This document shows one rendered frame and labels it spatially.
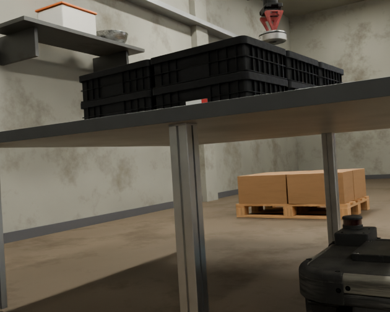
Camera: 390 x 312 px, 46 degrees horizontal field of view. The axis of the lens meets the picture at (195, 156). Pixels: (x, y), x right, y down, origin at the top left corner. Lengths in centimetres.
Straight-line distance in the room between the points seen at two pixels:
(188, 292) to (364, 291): 46
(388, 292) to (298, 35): 889
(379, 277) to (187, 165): 56
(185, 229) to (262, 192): 297
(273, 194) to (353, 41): 585
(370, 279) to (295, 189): 286
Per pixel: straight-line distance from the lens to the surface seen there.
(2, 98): 401
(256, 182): 422
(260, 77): 150
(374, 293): 126
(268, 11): 180
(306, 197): 404
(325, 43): 971
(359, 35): 957
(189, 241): 127
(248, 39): 147
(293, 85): 172
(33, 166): 412
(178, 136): 128
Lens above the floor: 55
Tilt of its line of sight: 1 degrees up
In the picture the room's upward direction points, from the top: 4 degrees counter-clockwise
